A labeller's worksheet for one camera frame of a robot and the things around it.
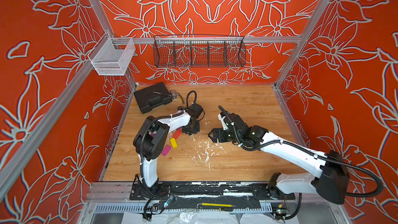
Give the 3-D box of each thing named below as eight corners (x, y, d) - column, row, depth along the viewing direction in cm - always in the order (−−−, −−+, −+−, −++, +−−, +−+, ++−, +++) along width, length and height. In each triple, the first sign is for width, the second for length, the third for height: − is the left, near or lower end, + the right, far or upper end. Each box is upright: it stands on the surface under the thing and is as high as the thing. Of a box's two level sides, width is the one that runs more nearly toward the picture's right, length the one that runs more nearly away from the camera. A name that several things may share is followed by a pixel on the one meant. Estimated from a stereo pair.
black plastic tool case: (143, 115, 104) (140, 110, 99) (134, 97, 114) (131, 91, 110) (173, 101, 112) (172, 95, 107) (162, 85, 122) (160, 79, 117)
